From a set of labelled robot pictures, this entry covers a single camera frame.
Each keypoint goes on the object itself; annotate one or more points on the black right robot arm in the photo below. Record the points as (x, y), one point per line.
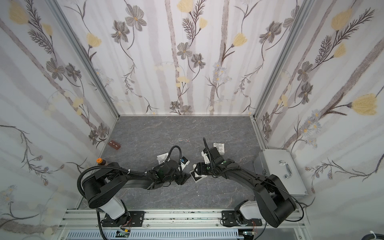
(273, 200)

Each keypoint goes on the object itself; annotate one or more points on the small brown red box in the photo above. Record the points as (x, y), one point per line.
(114, 144)

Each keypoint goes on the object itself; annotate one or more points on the white jewelry box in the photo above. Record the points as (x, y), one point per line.
(162, 158)
(220, 147)

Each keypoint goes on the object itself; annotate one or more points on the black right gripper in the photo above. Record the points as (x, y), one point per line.
(199, 169)

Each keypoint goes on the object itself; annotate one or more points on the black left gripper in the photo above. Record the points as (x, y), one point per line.
(182, 177)

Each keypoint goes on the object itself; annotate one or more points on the white box base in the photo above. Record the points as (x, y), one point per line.
(195, 176)

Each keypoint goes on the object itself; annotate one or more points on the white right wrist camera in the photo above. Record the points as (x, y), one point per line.
(206, 158)

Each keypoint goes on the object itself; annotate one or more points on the brown bottle orange cap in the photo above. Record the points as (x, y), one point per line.
(101, 162)

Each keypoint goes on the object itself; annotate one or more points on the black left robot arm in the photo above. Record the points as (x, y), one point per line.
(100, 184)

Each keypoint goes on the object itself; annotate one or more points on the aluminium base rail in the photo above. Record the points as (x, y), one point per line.
(172, 224)

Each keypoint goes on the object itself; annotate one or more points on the silver metal case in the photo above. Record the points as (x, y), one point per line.
(281, 164)

